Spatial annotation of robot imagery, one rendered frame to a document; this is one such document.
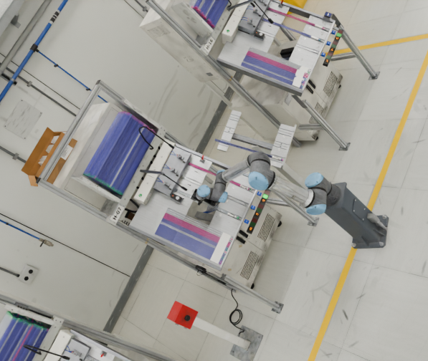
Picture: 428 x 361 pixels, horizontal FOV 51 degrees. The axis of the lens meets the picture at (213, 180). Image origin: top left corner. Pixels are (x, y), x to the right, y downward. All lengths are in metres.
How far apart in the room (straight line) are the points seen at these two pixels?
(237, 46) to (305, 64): 0.55
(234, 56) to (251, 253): 1.56
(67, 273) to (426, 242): 3.21
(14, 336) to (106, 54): 2.83
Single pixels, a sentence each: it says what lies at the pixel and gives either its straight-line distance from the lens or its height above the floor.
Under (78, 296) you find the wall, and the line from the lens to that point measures 4.83.
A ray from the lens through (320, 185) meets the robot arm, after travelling 2.83.
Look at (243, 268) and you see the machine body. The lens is 3.66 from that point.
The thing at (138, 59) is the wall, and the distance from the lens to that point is 4.93.
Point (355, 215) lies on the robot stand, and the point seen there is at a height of 0.36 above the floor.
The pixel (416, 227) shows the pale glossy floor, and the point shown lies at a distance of 3.32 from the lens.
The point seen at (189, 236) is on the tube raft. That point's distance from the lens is 3.13.
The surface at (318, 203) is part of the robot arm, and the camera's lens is 2.76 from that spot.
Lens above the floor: 2.75
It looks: 34 degrees down
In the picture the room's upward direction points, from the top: 53 degrees counter-clockwise
